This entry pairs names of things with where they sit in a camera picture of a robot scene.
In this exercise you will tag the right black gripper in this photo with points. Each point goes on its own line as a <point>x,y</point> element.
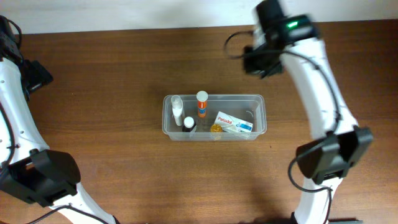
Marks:
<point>259,64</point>

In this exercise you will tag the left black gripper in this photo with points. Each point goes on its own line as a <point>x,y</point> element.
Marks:
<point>37,78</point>

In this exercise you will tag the orange tube white cap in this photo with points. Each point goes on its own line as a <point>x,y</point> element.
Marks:
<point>202,98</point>

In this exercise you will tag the white Panadol box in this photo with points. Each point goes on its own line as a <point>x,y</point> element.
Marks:
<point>231,124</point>

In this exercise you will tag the small gold lid jar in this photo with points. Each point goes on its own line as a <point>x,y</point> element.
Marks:
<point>216,131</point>

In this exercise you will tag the white squeeze bottle clear cap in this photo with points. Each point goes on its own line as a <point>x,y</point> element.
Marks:
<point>178,110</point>

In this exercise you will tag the dark bottle white cap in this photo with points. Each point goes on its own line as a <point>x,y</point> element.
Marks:
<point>189,124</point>

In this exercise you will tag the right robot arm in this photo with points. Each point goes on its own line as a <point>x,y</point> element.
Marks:
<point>294,44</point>

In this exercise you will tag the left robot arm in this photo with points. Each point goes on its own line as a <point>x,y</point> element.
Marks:
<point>30,170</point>

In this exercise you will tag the clear plastic container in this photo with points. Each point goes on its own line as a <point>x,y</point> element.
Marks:
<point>250,108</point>

